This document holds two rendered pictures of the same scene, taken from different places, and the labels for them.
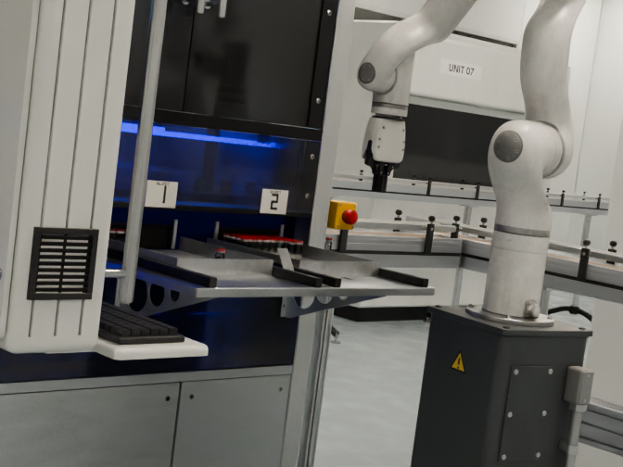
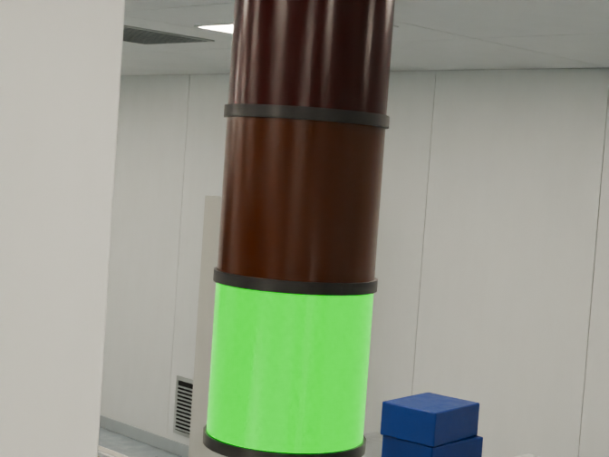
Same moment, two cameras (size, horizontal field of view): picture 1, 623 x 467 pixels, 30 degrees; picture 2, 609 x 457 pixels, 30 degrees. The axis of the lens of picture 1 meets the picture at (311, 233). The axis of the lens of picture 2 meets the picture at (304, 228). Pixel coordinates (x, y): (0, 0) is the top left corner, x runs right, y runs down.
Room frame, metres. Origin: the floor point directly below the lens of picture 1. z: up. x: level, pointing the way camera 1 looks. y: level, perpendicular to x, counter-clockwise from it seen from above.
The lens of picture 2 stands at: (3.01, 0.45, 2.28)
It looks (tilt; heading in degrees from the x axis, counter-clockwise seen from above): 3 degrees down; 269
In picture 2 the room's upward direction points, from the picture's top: 4 degrees clockwise
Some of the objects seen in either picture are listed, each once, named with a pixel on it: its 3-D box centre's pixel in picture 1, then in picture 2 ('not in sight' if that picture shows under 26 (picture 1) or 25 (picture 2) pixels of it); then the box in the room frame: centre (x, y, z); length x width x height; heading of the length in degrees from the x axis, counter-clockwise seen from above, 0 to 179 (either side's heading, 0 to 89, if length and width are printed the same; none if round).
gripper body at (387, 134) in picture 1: (386, 137); not in sight; (2.70, -0.14, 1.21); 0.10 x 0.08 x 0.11; 133
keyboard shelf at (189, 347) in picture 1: (77, 327); not in sight; (2.12, 0.41, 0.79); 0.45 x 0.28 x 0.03; 43
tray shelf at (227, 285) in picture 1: (255, 271); not in sight; (2.63, 0.11, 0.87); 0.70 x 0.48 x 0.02; 133
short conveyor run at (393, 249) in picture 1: (371, 236); not in sight; (3.35, -0.17, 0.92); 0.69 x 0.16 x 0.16; 133
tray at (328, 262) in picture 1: (291, 257); not in sight; (2.79, 0.04, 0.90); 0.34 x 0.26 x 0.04; 44
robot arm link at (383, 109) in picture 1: (389, 110); not in sight; (2.70, -0.14, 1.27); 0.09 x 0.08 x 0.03; 133
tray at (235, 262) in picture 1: (178, 254); not in sight; (2.56, 0.29, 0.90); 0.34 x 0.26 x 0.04; 43
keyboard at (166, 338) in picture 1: (92, 313); not in sight; (2.14, 0.39, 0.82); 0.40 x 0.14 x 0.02; 43
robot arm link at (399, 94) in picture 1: (392, 75); not in sight; (2.70, -0.14, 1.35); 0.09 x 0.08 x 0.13; 144
